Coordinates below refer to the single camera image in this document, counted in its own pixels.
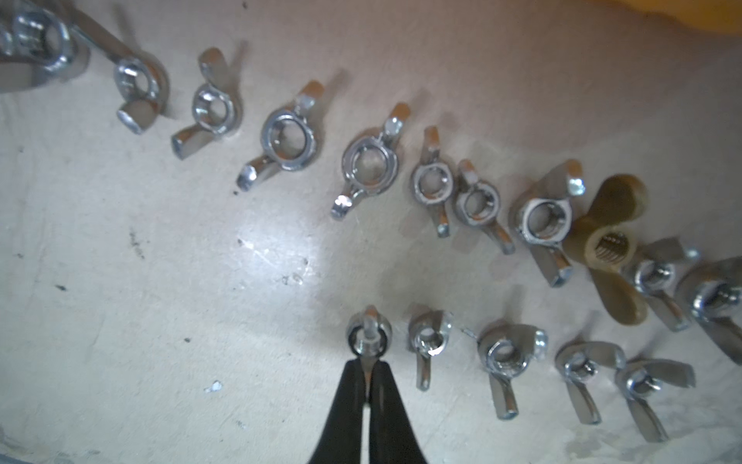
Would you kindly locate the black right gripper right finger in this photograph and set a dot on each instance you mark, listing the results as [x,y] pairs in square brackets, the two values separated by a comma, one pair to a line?
[391,435]

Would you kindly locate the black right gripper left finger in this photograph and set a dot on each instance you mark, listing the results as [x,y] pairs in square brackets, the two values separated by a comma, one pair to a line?
[340,441]

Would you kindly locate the steel wing nut nineteenth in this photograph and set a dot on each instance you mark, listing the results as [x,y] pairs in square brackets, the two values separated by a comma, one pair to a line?
[369,334]

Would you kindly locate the steel wing nut eighteenth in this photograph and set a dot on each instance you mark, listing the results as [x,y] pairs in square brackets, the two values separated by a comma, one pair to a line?
[428,335]

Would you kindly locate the steel wing nut seventeenth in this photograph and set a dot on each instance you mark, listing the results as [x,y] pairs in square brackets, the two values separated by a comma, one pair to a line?
[505,352]

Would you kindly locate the steel wing nut sixteenth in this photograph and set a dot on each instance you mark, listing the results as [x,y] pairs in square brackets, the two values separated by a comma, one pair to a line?
[578,363]

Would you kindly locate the steel wing nut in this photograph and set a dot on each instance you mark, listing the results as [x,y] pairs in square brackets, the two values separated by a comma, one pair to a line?
[432,181]
[216,107]
[37,45]
[288,140]
[477,204]
[142,83]
[370,163]

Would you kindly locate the steel wing nut fifteenth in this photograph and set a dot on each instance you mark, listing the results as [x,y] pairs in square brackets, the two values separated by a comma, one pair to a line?
[639,380]

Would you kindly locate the steel wing nut eleventh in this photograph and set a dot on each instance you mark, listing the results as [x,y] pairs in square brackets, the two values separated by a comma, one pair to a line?
[542,216]

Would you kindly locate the brass coloured wing nut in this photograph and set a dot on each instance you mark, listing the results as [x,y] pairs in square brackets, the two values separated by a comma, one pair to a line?
[602,241]

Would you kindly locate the steel wing nut thirteenth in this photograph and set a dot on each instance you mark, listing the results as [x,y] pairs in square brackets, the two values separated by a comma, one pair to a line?
[653,271]

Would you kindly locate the steel wing nut fourteenth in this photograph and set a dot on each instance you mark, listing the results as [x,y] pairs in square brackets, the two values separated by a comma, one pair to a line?
[711,295]

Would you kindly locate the yellow oval storage tray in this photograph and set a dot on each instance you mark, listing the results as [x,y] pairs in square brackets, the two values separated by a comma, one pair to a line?
[715,16]

